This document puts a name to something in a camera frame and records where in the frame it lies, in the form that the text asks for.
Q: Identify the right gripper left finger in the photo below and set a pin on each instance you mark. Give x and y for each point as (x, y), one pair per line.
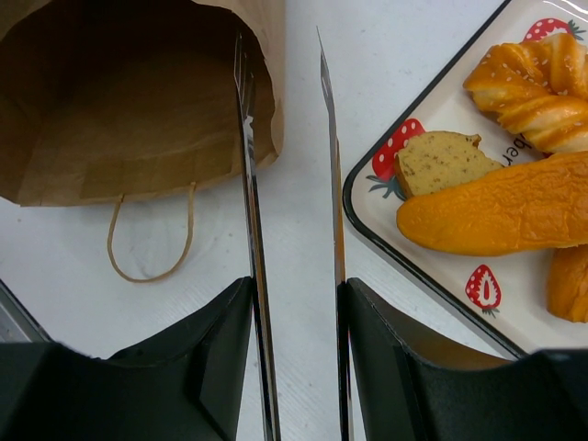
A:
(184, 383)

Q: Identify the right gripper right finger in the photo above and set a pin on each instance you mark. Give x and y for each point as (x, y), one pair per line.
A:
(416, 384)

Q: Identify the orange fake bread loaf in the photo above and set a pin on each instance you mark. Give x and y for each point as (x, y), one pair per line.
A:
(567, 284)

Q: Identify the speckled fake bread slice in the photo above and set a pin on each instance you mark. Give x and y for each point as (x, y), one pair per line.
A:
(439, 159)

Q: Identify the brown paper bag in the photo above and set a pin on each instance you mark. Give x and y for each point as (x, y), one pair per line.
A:
(108, 101)

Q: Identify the metal tongs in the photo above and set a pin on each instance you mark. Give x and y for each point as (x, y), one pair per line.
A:
(295, 232)

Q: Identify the braided golden fake bread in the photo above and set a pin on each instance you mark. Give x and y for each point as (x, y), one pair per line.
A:
(537, 89)

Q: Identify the strawberry print tray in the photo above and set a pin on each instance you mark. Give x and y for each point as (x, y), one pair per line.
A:
(503, 297)

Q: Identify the aluminium mounting rail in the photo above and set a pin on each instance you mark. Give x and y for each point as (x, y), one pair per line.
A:
(17, 325)

